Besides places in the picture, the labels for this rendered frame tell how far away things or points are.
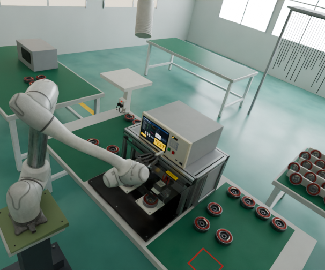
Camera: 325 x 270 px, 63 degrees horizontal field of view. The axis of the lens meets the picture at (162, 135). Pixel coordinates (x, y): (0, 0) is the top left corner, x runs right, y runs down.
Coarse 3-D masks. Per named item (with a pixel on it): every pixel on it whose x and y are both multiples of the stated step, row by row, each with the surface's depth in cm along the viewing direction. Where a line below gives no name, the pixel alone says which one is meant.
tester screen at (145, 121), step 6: (144, 120) 185; (144, 126) 187; (150, 126) 182; (156, 126) 178; (144, 132) 189; (150, 132) 184; (156, 132) 180; (162, 132) 176; (156, 138) 182; (162, 150) 181
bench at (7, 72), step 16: (0, 48) 373; (16, 48) 384; (0, 64) 332; (16, 64) 340; (0, 80) 299; (16, 80) 306; (64, 80) 327; (80, 80) 335; (0, 96) 272; (64, 96) 295; (80, 96) 301; (96, 96) 312; (0, 112) 255; (96, 112) 330; (16, 128) 263; (16, 144) 272; (16, 160) 283
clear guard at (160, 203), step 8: (160, 168) 177; (168, 168) 178; (152, 176) 169; (160, 176) 171; (168, 176) 172; (176, 176) 173; (144, 184) 165; (152, 184) 164; (160, 184) 165; (168, 184) 166; (176, 184) 167; (184, 184) 168; (144, 192) 163; (152, 192) 161; (160, 192) 159; (168, 192) 160; (176, 192) 162; (152, 200) 159; (160, 200) 157; (168, 200) 156; (160, 208) 156
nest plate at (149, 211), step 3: (141, 198) 190; (135, 201) 187; (138, 201) 187; (141, 201) 187; (138, 204) 185; (141, 204) 185; (141, 207) 184; (144, 207) 184; (156, 207) 185; (144, 210) 182; (147, 210) 182; (150, 210) 183; (153, 210) 183; (156, 210) 184; (147, 213) 181; (150, 213) 180
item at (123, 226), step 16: (112, 112) 285; (80, 128) 252; (96, 176) 204; (224, 176) 231; (96, 192) 191; (112, 208) 182; (192, 208) 195; (128, 224) 174; (288, 224) 198; (304, 240) 189; (288, 256) 176; (304, 256) 178
